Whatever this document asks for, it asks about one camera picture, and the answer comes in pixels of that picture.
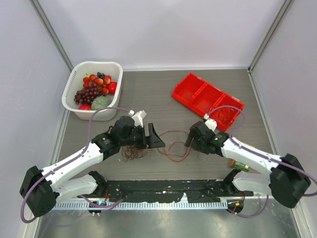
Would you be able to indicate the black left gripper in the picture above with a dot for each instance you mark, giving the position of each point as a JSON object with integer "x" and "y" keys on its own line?
{"x": 154, "y": 141}

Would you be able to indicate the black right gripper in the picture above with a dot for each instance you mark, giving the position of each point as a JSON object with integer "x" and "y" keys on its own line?
{"x": 194, "y": 146}

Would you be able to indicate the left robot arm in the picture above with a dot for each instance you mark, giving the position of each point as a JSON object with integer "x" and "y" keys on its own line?
{"x": 43, "y": 188}

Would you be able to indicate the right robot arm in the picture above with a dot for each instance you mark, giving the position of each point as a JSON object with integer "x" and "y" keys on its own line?
{"x": 281, "y": 177}

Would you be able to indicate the red compartment tray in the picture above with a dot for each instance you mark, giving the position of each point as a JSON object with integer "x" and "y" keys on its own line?
{"x": 202, "y": 97}

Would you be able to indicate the orange yellow carton box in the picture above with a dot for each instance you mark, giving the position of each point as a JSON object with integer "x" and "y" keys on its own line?
{"x": 239, "y": 166}

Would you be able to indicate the green melon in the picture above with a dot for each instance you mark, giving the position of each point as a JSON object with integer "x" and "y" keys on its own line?
{"x": 100, "y": 103}

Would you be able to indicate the red apple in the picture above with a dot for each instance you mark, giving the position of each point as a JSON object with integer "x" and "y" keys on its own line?
{"x": 112, "y": 88}

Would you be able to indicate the red tomato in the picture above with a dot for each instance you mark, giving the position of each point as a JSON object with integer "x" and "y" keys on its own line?
{"x": 85, "y": 107}

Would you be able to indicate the purple grape bunch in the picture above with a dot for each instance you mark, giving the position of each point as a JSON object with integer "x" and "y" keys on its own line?
{"x": 89, "y": 92}

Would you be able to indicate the white plastic basket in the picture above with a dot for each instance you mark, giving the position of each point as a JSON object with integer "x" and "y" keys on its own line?
{"x": 75, "y": 83}

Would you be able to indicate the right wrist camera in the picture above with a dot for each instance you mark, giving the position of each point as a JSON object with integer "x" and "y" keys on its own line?
{"x": 211, "y": 122}

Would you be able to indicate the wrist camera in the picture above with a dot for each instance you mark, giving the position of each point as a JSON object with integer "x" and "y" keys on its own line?
{"x": 138, "y": 117}
{"x": 211, "y": 122}

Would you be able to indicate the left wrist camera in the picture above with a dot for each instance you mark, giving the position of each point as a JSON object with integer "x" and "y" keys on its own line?
{"x": 138, "y": 117}

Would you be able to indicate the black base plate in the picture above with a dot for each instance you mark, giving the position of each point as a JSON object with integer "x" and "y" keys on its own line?
{"x": 168, "y": 191}

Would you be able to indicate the white cable duct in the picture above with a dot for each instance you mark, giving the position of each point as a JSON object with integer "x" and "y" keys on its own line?
{"x": 182, "y": 205}

